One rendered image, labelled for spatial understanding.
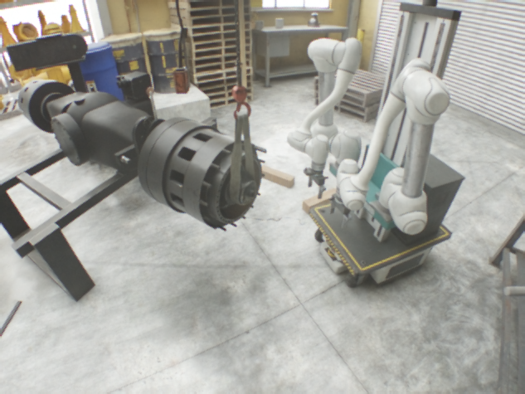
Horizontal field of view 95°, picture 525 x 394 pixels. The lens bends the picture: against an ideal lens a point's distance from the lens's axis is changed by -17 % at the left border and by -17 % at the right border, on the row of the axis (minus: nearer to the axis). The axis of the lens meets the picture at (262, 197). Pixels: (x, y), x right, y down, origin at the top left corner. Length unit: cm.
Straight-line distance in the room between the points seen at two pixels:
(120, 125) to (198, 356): 159
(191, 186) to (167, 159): 22
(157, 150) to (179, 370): 130
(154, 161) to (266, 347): 131
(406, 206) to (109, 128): 186
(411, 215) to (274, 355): 116
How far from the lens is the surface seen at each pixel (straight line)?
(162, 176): 158
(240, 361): 191
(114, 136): 211
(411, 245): 223
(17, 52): 374
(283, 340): 196
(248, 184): 150
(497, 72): 612
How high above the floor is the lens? 180
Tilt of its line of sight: 39 degrees down
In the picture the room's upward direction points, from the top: straight up
